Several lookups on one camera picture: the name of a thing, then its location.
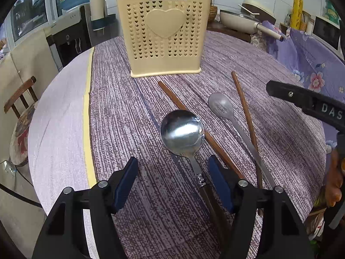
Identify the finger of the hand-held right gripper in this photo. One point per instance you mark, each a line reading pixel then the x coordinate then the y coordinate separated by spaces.
pixel 291 94

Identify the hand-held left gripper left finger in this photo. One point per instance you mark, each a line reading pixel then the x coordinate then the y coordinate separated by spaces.
pixel 125 183

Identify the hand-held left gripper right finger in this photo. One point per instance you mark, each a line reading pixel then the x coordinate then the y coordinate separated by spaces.
pixel 219 183

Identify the brown wooden chopstick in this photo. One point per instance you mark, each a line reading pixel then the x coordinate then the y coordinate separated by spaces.
pixel 172 97
pixel 242 99

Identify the grey matte spoon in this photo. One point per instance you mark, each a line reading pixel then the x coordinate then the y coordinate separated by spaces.
pixel 221 105

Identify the cream plastic utensil holder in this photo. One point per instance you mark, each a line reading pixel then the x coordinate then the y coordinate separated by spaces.
pixel 164 59

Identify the person's right hand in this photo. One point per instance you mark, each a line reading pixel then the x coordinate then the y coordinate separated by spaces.
pixel 333 180

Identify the purple floral cloth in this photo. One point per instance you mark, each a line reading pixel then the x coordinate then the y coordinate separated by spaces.
pixel 310 59

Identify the brown floral cloth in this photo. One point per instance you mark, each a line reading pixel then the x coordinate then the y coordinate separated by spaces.
pixel 258 40

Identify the purple striped tablecloth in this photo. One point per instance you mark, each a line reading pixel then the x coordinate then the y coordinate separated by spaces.
pixel 134 118

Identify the white microwave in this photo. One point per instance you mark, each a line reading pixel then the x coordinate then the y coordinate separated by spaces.
pixel 326 32

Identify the glass jar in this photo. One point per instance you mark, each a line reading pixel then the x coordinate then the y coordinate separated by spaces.
pixel 304 23

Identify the yellow cylinder box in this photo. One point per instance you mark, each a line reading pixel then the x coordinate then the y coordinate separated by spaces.
pixel 297 13

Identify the white table cover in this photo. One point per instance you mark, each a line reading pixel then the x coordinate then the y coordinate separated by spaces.
pixel 59 129

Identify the green tin can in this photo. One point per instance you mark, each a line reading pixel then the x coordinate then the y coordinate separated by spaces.
pixel 331 10

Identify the wooden counter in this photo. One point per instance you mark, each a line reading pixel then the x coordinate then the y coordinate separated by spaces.
pixel 223 30

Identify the cream rice cooker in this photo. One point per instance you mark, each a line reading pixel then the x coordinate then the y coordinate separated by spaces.
pixel 260 5

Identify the white ladle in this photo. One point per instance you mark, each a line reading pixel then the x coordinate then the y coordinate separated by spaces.
pixel 246 9

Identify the woven pattern basin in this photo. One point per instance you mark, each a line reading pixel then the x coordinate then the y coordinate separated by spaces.
pixel 213 13

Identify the patterned chair cushion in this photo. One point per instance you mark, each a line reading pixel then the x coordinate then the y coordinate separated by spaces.
pixel 23 135

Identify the wooden chair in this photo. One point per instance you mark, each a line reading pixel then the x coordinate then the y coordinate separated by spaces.
pixel 20 97

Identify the water dispenser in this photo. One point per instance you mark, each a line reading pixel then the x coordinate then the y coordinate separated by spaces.
pixel 67 43

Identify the paper towel roll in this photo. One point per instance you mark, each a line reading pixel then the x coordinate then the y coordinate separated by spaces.
pixel 97 5

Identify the sliding window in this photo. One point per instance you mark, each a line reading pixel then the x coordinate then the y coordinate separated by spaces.
pixel 27 10

